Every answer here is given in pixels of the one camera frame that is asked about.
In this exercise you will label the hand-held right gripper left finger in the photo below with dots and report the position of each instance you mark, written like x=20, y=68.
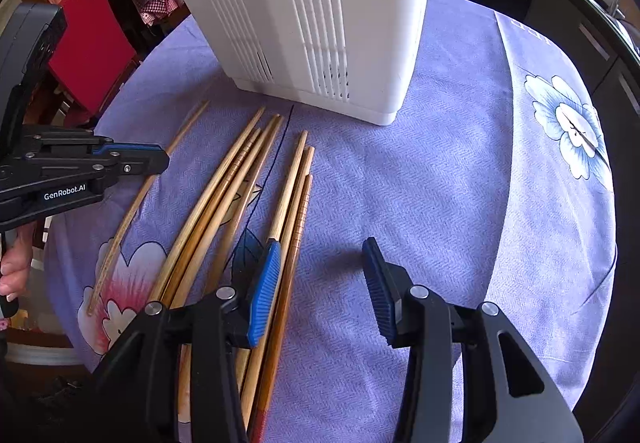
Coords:
x=264, y=293

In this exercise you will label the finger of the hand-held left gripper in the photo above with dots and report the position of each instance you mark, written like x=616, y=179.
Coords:
x=145, y=162
x=65, y=143

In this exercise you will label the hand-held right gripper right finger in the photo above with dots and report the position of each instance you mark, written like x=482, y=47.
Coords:
x=377, y=293

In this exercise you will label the pile of wooden chopsticks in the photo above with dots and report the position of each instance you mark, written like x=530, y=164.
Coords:
x=290, y=188

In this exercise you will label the thin light bamboo chopstick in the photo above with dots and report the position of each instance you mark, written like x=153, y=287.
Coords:
x=101, y=273

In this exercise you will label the white plastic utensil holder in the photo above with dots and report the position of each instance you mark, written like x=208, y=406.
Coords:
x=310, y=23

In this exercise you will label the person's left hand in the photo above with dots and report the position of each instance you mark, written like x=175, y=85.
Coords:
x=12, y=273

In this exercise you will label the red chair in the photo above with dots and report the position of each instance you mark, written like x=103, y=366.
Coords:
x=87, y=48

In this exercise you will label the purple floral tablecloth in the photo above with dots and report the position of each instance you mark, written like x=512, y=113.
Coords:
x=425, y=198

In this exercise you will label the white round container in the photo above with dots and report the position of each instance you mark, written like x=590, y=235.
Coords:
x=45, y=354

